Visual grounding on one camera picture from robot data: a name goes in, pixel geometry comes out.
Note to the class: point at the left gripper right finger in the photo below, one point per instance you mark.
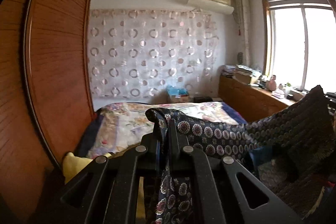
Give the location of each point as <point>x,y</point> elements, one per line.
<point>222,190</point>

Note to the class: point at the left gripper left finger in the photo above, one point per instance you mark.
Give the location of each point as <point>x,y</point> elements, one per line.
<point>112,189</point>

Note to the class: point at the navy patterned satin garment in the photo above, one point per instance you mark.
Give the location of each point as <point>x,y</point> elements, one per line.
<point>291,152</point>

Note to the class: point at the yellow plush toy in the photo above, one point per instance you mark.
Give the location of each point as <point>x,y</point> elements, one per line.
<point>72,165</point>

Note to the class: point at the floral quilt on bed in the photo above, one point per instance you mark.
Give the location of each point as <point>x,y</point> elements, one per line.
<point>121,125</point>

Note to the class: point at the long wooden side cabinet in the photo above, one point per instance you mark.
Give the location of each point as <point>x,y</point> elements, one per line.
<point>251,103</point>

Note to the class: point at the wooden louvered wardrobe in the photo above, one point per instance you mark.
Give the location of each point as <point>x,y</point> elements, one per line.
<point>45,99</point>

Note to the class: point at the blue tissue box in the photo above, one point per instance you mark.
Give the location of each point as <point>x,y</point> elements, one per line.
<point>177,95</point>

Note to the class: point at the pink figurine on cabinet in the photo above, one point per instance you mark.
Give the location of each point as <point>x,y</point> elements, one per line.
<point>271,83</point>

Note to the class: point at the stack of papers and boxes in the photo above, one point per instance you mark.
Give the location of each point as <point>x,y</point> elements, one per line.
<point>241,73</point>

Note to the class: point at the beige window curtain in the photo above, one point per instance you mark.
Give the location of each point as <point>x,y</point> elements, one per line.
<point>243,12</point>

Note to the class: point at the circle patterned wall curtain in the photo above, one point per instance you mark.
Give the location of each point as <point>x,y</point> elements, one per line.
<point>137,54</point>

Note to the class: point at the window with wooden frame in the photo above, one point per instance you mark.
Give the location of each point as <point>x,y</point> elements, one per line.
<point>300,43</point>

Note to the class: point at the white wall air conditioner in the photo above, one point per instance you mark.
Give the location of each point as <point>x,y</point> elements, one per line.
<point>218,6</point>

